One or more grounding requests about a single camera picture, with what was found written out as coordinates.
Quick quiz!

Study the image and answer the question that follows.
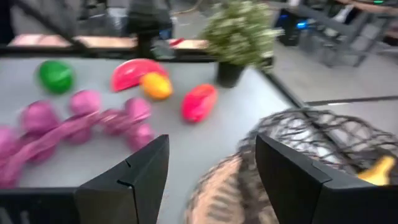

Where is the black computer blue light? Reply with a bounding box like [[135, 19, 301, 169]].
[[275, 8, 309, 47]]

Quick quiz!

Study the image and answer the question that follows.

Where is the green potted plant black pot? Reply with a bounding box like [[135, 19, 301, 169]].
[[200, 0, 281, 89]]

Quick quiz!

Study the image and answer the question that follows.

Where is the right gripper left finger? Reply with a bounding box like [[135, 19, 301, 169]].
[[74, 134, 170, 224]]

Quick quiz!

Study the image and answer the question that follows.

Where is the yellow orange fruit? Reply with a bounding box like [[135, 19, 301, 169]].
[[139, 71, 174, 101]]

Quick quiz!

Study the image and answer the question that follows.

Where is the person's forearm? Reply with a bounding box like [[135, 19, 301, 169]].
[[335, 0, 398, 15]]

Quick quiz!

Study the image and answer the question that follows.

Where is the black diagonal frame brace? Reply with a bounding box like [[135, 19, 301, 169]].
[[12, 0, 82, 52]]

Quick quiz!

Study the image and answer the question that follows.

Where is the yellow toy banana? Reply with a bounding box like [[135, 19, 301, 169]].
[[357, 155, 397, 187]]

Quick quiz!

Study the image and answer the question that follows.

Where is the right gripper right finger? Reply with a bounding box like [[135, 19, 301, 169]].
[[255, 133, 398, 224]]

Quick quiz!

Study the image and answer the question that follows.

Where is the black wire basket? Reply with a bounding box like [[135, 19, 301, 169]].
[[238, 106, 398, 194]]

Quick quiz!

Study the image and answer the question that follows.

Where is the green fruit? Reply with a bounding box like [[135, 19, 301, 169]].
[[37, 59, 76, 95]]

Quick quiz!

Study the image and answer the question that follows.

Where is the round woven straw placemat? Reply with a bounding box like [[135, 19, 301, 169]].
[[183, 152, 280, 224]]

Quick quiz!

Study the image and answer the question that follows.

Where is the watermelon slice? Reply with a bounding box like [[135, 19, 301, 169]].
[[110, 58, 170, 93]]

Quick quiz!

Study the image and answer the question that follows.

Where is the grey metal background frame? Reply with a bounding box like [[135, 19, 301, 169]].
[[297, 5, 398, 68]]

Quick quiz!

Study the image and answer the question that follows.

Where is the red tomato toy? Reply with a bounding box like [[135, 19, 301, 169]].
[[180, 83, 219, 124]]

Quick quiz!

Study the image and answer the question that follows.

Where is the light wooden background table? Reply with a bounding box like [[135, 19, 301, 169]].
[[7, 33, 73, 49], [170, 38, 209, 51], [73, 35, 138, 50]]

